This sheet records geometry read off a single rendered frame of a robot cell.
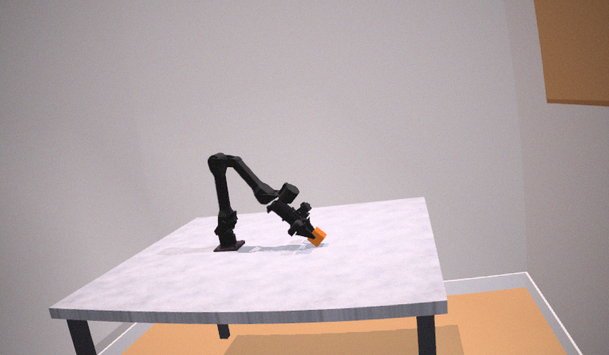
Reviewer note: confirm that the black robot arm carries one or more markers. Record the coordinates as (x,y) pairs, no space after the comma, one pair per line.
(264,194)

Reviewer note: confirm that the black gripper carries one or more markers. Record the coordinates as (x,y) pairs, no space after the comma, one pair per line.
(303,226)

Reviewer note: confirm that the orange block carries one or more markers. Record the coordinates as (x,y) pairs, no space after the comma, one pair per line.
(320,236)

